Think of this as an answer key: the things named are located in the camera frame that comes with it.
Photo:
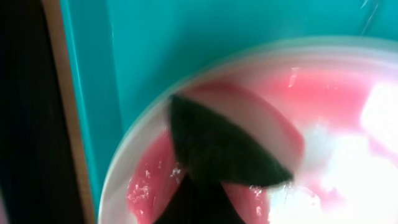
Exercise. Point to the white plate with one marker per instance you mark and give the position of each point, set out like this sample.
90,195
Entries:
301,131

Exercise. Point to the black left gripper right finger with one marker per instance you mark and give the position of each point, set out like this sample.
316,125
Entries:
212,206

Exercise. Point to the teal plastic tray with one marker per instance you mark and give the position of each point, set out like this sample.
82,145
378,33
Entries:
124,53

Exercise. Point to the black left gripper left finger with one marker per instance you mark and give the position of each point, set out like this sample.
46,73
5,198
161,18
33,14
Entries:
179,208

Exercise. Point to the green orange sponge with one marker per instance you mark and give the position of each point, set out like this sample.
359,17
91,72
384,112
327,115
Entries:
225,133

